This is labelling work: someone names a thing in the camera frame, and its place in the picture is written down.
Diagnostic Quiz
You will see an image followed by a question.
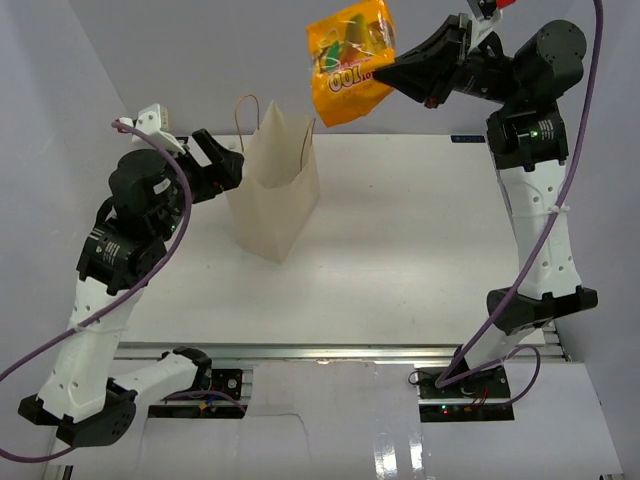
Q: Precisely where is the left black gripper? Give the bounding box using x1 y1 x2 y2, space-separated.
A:
153 129 244 241

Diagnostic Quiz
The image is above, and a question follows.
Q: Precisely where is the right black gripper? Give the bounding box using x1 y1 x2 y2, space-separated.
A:
374 14 527 109

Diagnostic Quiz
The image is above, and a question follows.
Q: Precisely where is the orange snack pack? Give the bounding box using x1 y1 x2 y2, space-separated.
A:
306 1 396 128

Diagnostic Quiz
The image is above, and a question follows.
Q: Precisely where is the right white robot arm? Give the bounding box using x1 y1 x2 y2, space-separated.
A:
373 10 598 399

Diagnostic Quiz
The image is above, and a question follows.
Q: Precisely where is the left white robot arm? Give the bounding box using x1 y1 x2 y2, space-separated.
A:
18 129 244 448

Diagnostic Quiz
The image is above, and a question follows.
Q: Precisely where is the beige paper bag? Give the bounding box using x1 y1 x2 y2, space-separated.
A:
226 102 320 263

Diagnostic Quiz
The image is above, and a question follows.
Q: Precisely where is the right blue table label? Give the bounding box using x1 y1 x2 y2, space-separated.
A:
450 135 486 144

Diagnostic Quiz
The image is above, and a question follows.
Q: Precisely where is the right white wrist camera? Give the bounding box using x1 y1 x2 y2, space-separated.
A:
467 0 515 50

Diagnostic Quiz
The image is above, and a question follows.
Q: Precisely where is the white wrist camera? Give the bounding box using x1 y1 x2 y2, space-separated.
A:
116 103 185 154
467 0 515 50

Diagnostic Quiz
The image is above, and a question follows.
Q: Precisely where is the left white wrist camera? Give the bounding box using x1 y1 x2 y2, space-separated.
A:
116 103 185 154

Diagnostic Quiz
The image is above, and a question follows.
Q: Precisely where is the aluminium front rail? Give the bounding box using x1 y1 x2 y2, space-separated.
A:
115 342 565 362

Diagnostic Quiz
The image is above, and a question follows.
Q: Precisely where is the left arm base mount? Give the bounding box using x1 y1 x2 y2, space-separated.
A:
148 369 252 420

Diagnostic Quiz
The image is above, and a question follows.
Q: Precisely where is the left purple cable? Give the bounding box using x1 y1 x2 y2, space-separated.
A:
0 119 247 461

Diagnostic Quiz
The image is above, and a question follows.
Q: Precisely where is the purple cable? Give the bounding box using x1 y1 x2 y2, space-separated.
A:
433 0 604 405
0 119 247 461

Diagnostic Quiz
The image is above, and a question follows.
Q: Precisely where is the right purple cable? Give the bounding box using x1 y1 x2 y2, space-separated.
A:
433 0 604 405

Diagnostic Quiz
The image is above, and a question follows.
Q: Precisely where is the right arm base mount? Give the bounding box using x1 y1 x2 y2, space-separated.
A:
407 367 515 424

